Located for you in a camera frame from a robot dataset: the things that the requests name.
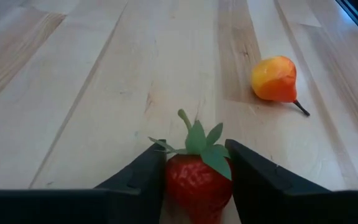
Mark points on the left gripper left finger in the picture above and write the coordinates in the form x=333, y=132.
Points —
x=145, y=174

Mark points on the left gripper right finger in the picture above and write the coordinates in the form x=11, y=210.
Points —
x=253, y=180

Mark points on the large leafy strawberry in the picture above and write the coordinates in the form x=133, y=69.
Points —
x=197, y=186

